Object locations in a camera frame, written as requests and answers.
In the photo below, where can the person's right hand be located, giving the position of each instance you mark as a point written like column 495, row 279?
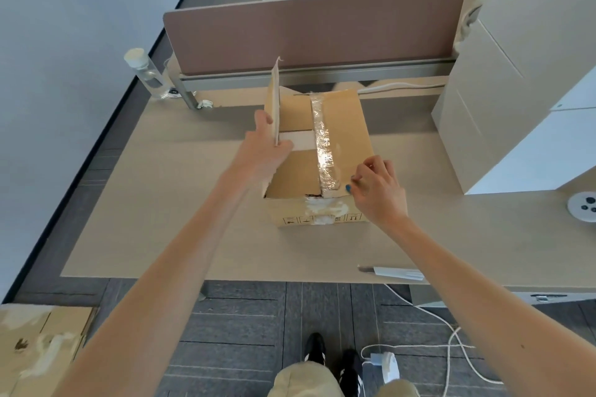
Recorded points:
column 382, row 192

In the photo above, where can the white utility knife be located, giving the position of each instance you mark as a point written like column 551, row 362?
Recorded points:
column 396, row 272

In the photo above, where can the grey metal bar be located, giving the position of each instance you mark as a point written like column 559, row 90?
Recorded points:
column 186, row 92

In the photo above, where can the brown cardboard box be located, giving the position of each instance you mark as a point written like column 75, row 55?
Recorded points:
column 42, row 345
column 344, row 131

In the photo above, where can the person's right forearm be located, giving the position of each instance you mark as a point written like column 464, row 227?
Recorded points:
column 489, row 308

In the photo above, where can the person's left hand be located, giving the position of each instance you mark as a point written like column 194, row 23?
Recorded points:
column 260, row 155

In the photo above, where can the white round floor object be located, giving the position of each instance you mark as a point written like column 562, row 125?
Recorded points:
column 387, row 364

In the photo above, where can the mauve desk divider panel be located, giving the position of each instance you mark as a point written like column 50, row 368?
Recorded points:
column 316, row 29

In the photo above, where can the clear bottle white cap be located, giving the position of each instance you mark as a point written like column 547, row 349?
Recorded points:
column 149, row 75

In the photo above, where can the small clear plastic bag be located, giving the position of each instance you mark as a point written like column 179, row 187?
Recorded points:
column 174, row 94

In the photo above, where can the black striped shoe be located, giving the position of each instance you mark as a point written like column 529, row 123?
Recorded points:
column 314, row 348
column 350, row 371

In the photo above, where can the small white crumpled wrapper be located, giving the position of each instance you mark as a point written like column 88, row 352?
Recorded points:
column 205, row 104

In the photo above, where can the white box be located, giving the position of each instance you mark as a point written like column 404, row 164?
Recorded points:
column 535, row 1
column 300, row 141
column 479, row 85
column 449, row 141

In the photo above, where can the white handheld controller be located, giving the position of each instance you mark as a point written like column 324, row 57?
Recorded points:
column 584, row 206

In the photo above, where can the person's left forearm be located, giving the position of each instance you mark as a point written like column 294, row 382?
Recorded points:
column 163, row 280

